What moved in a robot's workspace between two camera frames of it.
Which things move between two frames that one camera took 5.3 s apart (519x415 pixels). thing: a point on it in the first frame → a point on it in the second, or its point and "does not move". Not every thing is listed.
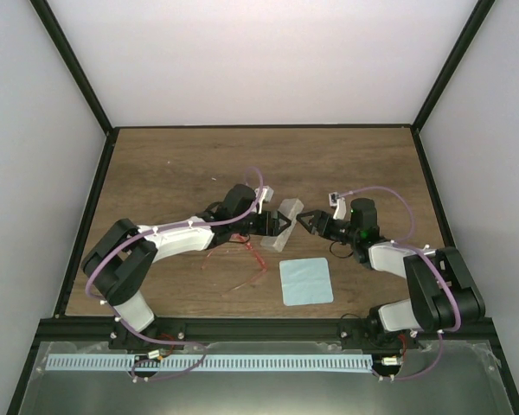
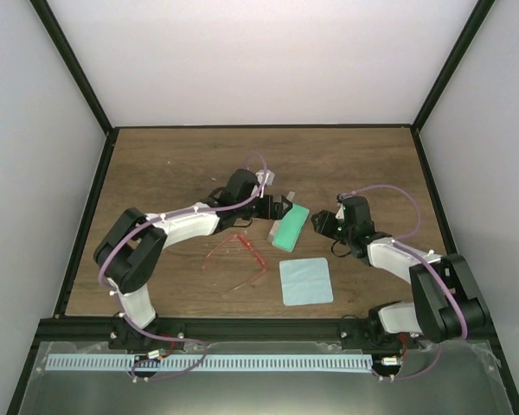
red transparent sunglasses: [238, 238] does not move
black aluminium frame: [247, 329] does not move
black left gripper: [272, 221] → [277, 213]
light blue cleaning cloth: [306, 282] does not move
